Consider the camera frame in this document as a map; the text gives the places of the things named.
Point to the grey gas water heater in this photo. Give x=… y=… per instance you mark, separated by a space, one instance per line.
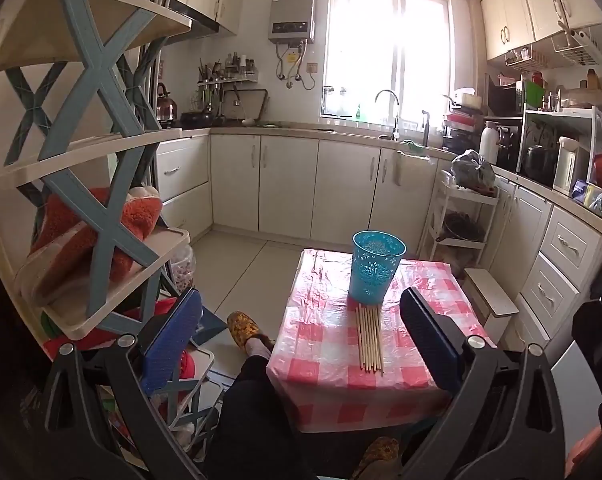
x=291 y=10

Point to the white thermos bottle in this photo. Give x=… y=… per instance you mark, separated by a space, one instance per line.
x=487 y=145

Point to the white lower kitchen cabinets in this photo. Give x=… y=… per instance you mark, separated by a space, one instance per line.
x=291 y=185

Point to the person's black trouser leg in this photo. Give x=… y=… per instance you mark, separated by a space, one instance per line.
x=251 y=420

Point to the wall utensil rack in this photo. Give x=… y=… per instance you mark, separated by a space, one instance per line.
x=228 y=80

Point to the green dish cloth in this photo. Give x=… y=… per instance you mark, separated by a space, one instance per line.
x=415 y=148

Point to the steel kettle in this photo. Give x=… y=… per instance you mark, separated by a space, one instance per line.
x=167 y=107

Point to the black rimmed tray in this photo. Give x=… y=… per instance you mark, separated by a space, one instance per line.
x=251 y=105

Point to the green plastic board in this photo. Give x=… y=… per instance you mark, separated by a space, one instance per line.
x=533 y=92

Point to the blue dustpan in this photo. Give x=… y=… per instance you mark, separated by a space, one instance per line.
x=211 y=330

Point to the kitchen window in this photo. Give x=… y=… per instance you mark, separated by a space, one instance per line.
x=366 y=60

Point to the grey plastic bag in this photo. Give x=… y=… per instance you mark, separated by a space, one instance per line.
x=473 y=170

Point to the curved steel kitchen faucet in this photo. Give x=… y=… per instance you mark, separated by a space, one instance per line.
x=396 y=120

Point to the yellow patterned slipper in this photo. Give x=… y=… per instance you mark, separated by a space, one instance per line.
x=241 y=325
x=378 y=452

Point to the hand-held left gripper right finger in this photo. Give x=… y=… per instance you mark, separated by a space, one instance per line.
x=431 y=345

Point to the stacked kitchen containers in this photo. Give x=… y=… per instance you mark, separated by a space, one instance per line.
x=458 y=125

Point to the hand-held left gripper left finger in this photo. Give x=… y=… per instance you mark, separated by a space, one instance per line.
x=171 y=340

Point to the small white stool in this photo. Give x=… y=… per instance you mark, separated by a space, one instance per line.
x=491 y=292

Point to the blue cross-braced shelf rack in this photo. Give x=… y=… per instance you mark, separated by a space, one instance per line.
x=93 y=85

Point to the bunch of wooden chopsticks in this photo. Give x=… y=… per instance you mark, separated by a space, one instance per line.
x=368 y=340

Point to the white counter shelf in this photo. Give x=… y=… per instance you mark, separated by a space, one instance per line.
x=556 y=112

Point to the dark straight faucet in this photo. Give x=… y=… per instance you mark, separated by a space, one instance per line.
x=425 y=130

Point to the black range hood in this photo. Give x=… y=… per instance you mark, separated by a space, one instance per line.
x=196 y=25

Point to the blue perforated plastic basket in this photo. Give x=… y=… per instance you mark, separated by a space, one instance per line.
x=376 y=275

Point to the floral trash bin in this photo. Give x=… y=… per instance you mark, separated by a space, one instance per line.
x=186 y=270

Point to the blue and yellow packet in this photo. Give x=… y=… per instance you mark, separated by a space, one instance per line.
x=586 y=192

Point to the black wok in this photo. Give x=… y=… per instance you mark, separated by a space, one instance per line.
x=197 y=119

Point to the black microwave oven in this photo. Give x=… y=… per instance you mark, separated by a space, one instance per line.
x=503 y=97

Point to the red checkered plastic tablecloth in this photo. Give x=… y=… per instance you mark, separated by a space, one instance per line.
x=326 y=340

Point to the white narrow trolley rack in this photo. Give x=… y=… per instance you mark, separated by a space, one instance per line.
x=473 y=200

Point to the white electric water boiler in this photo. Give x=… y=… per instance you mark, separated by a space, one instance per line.
x=566 y=165

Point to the black rice cooker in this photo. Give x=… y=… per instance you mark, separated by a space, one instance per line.
x=538 y=165

